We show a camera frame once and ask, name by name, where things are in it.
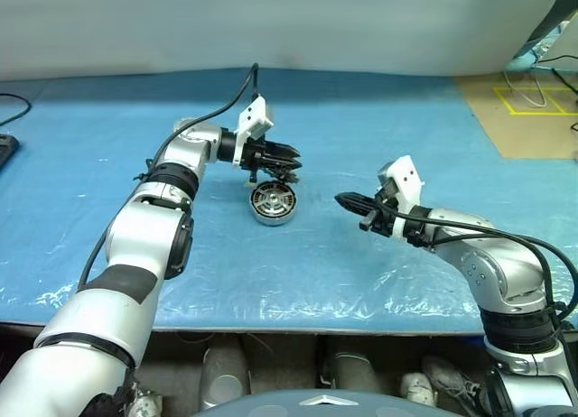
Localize brown cardboard sheet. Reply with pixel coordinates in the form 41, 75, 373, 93
452, 70, 578, 161

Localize black cable at table edge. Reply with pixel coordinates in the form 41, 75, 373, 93
0, 92, 33, 130

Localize blue plastic table cover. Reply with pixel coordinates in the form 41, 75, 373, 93
0, 66, 578, 337

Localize black floor cables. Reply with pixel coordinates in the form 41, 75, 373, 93
536, 52, 578, 134

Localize white shoe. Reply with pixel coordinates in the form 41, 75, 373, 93
400, 370, 438, 407
129, 391, 164, 417
421, 355, 480, 412

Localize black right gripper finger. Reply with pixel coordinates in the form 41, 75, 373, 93
338, 190, 377, 207
333, 194, 376, 218

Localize grey robot torso shell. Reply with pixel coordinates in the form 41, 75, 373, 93
192, 387, 453, 417

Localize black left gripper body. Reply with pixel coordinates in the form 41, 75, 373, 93
240, 136, 277, 171

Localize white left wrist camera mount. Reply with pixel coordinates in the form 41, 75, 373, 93
231, 97, 275, 170

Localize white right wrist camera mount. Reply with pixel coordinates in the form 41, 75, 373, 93
376, 154, 428, 243

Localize grey rounded cylinder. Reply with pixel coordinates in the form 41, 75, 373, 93
323, 338, 395, 394
200, 338, 250, 410

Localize thin white cable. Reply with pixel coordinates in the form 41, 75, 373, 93
502, 69, 548, 108

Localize white backdrop sheet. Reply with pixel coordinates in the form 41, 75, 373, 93
0, 0, 566, 82

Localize flat black device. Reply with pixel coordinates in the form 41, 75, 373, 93
0, 134, 22, 172

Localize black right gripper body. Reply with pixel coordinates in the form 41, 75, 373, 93
359, 185, 402, 238

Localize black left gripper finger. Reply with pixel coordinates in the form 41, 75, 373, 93
266, 157, 303, 172
266, 141, 303, 161

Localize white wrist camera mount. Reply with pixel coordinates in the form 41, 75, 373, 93
231, 97, 275, 170
376, 154, 428, 243

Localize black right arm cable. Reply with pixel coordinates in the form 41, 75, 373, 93
380, 199, 578, 324

